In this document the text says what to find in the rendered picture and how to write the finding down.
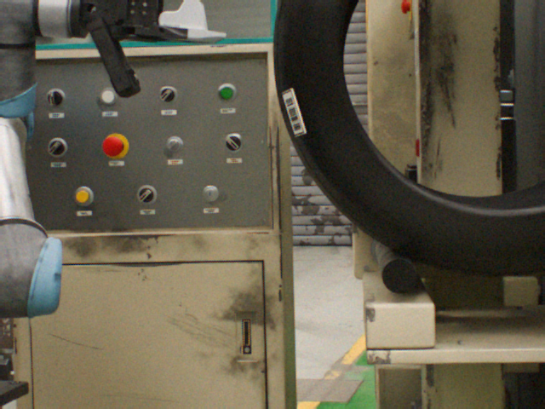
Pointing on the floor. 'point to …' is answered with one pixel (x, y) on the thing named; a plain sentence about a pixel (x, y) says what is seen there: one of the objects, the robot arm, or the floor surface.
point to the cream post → (460, 165)
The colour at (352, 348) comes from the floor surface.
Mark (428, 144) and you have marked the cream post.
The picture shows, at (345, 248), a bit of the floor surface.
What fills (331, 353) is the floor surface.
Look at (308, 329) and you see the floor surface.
